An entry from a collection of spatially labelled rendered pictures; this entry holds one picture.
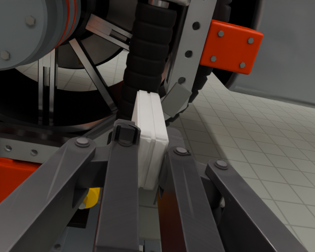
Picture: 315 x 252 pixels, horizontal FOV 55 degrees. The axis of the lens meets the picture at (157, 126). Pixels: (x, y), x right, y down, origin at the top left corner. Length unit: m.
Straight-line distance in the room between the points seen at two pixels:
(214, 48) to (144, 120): 0.36
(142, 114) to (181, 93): 0.35
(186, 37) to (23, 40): 0.25
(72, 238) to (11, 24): 0.70
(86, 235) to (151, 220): 0.50
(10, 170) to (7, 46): 0.29
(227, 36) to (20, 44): 0.30
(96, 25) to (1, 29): 0.26
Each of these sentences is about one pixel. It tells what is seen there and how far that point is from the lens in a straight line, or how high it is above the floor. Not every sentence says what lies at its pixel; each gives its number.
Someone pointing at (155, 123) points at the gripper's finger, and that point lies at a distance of 0.16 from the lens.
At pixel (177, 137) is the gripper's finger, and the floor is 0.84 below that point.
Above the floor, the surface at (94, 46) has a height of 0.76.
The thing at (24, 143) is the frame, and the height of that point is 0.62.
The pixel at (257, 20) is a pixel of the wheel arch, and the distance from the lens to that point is 0.69.
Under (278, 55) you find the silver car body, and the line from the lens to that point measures 0.72.
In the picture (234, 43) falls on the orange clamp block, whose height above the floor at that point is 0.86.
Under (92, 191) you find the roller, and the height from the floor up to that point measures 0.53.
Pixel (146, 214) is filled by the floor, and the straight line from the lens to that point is 1.43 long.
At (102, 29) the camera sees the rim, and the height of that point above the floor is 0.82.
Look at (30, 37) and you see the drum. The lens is 0.36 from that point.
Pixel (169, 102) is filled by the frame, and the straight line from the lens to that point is 0.52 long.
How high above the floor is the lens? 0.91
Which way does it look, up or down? 23 degrees down
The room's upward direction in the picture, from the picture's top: 14 degrees clockwise
